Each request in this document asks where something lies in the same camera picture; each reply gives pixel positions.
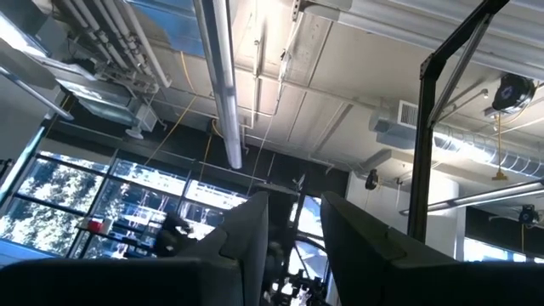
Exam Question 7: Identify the large window wall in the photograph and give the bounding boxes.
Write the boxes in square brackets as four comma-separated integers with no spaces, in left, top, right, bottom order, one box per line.
[0,148,260,261]

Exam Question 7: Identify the grey ceiling air unit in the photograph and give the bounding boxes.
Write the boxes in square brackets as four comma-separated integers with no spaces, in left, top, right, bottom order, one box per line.
[42,62,159,139]

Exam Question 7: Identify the long white light bar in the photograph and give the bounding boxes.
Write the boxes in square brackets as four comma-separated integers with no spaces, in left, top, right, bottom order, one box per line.
[398,179,544,217]

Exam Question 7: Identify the yellow hanging cord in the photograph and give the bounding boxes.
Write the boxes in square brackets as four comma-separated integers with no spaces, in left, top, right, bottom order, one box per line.
[491,110,510,182]

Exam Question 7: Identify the red container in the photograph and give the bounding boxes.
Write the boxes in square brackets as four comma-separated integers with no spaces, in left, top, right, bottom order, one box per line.
[86,218,106,235]

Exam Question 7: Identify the long white ceiling pipe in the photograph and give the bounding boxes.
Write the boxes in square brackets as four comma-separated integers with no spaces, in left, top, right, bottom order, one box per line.
[191,0,244,171]

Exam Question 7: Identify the black aluminium rig frame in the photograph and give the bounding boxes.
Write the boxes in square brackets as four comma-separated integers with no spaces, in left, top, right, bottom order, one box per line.
[406,0,510,244]

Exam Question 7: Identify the grey vent box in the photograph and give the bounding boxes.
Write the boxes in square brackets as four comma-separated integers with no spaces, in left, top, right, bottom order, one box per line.
[368,99,431,150]

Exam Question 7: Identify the black background device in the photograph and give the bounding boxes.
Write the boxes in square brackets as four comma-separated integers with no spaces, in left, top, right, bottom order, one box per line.
[153,211,193,258]

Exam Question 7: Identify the white ceiling pipe bundle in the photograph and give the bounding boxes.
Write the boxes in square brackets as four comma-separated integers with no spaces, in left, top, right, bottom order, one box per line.
[53,0,173,89]

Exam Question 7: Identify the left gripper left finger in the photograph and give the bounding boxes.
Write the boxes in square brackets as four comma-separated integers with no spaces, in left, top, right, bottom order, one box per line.
[0,190,270,306]

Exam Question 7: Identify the white column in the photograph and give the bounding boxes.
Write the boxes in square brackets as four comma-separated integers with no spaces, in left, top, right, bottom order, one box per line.
[346,171,468,261]

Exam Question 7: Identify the black cord reel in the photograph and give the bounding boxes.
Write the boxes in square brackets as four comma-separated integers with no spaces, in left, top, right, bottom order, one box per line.
[364,168,380,191]
[517,204,541,225]
[491,72,538,114]

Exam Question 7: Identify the yellow ceiling cable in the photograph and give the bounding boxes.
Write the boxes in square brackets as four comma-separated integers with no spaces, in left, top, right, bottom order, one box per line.
[143,50,216,184]

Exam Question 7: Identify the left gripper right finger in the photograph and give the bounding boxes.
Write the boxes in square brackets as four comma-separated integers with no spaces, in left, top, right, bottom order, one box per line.
[320,190,544,306]

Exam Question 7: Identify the silver spiral air duct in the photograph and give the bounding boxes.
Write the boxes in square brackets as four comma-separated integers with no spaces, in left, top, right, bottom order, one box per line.
[432,122,544,179]

